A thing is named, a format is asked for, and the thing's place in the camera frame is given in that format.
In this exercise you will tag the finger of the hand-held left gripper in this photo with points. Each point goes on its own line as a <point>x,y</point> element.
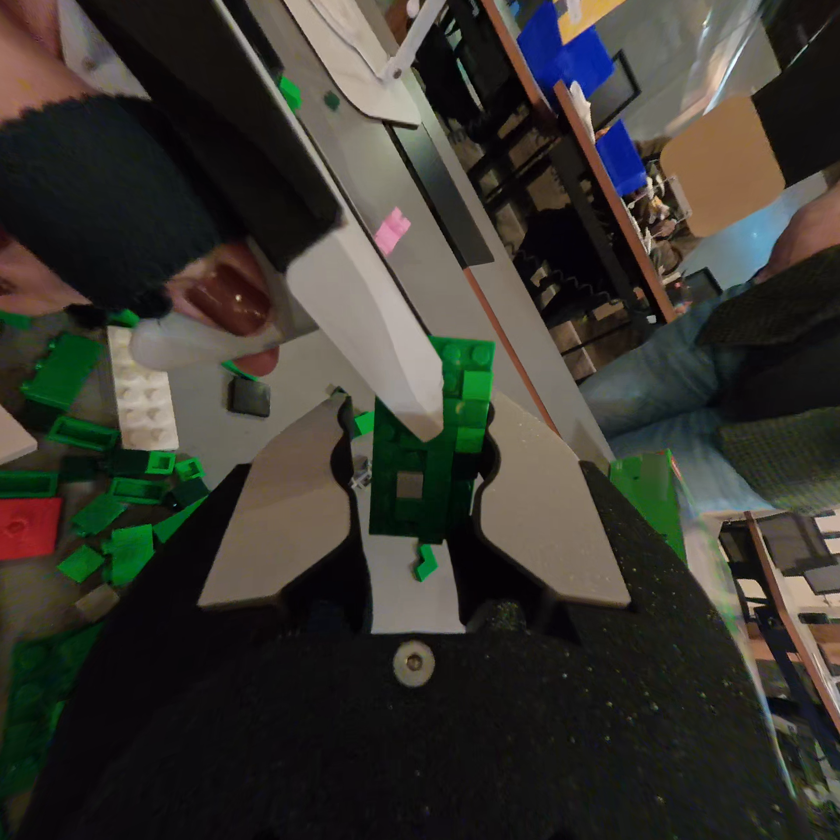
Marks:
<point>374,328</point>

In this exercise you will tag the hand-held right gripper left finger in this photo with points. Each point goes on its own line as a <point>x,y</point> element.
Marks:
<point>282,518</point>

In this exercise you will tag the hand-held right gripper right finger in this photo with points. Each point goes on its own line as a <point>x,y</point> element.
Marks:
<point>551,518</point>

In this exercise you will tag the green brick frame assembly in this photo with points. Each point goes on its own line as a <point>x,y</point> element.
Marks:
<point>466,394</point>

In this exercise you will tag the person's left hand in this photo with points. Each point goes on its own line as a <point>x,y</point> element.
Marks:
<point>223,295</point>

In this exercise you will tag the small green brick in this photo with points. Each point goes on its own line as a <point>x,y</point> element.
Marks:
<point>364,424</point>

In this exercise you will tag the green toy box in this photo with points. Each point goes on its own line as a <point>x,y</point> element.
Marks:
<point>646,499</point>

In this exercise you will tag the pink brick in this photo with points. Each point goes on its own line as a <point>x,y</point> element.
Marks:
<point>392,231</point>

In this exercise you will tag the black square tile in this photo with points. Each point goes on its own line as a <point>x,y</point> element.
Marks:
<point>249,398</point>

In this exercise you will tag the green L-shaped tile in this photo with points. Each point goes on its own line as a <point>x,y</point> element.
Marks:
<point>425,571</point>

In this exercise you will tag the large green slope panel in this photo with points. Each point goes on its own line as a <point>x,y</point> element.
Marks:
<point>131,558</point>

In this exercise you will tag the white stand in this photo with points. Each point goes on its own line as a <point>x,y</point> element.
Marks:
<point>374,92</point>

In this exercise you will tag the long white brick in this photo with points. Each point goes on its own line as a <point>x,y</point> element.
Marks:
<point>141,400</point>

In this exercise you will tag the pale grey small brick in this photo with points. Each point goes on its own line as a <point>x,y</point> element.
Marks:
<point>97,602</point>

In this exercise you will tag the pile of loose green bricks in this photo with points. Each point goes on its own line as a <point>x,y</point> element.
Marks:
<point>85,433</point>

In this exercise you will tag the red square tile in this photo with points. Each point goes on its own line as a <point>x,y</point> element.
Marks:
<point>29,528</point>

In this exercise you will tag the wooden table black legs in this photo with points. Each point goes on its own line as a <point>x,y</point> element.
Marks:
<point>630,229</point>

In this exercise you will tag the small black display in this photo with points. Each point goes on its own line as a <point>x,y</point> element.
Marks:
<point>702,289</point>

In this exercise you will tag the small white brick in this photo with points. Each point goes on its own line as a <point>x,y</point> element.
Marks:
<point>13,436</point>

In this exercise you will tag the small blue storage bin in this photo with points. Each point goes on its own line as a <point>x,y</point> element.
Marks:
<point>620,161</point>

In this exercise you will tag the white crumpled paper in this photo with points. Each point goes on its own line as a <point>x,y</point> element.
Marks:
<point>581,105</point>

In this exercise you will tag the large blue storage bin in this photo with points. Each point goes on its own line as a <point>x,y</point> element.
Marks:
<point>544,46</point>

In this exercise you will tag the black monitor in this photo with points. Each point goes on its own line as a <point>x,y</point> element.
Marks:
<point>623,85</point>

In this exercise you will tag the yellow cardboard box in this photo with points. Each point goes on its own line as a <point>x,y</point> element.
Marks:
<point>590,16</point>

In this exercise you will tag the grey bracket brick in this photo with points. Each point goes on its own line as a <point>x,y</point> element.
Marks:
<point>362,474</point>

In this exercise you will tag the large green base plate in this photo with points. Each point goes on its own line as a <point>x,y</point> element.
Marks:
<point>39,695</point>

